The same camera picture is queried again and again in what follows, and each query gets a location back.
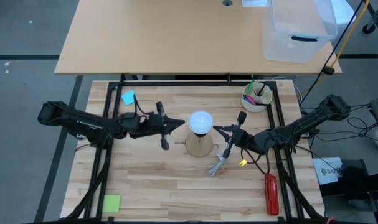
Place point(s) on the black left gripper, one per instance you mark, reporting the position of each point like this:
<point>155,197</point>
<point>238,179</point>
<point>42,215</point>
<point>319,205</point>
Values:
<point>156,124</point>

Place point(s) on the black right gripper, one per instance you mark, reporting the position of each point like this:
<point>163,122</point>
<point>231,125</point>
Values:
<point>240,137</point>

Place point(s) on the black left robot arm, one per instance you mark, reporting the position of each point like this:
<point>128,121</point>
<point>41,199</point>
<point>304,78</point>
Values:
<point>83,123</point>

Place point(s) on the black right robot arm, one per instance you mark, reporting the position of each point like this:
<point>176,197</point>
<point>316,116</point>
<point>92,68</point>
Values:
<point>300,129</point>

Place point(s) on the white pen cup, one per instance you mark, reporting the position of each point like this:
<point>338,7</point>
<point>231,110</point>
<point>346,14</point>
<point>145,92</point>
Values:
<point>256,105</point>

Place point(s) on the blue pen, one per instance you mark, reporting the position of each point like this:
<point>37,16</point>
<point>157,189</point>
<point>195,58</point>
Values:
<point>246,98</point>

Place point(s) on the pink pen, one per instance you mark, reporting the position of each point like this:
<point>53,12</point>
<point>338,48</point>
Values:
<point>251,100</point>

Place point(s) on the black marker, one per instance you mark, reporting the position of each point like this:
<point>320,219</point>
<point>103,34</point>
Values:
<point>261,103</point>

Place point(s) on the green marker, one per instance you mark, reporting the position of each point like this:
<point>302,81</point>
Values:
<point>250,87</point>

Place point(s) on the blue sticky note pad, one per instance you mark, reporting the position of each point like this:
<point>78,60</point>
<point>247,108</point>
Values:
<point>129,98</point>

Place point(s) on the black pen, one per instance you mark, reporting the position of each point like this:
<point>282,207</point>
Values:
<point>261,89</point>

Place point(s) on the red marker case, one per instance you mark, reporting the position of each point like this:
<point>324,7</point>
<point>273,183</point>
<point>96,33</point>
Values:
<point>271,194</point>

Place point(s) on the light wooden desk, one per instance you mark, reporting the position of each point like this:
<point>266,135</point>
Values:
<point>163,37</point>

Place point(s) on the green sticky note pad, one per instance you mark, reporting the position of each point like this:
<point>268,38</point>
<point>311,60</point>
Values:
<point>111,203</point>

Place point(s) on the white printed paper sheet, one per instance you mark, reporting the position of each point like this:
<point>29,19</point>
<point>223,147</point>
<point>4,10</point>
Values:
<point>327,171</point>

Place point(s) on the clear plastic storage bin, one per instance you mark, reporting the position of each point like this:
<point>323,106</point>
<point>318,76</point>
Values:
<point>297,34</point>

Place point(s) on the grey desk grommet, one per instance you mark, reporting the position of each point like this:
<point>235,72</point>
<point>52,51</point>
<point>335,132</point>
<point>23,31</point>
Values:
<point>227,2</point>

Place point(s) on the red tape band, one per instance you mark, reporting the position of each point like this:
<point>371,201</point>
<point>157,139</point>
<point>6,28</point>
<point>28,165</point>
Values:
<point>331,221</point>

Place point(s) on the black equipment cart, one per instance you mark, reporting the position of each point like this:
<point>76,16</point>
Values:
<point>357,186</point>

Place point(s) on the black caster stand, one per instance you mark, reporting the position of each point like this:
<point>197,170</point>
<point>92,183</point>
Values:
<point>368,28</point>

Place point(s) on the black aluminium table frame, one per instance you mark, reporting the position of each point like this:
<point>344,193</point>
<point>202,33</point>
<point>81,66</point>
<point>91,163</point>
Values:
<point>176,83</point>

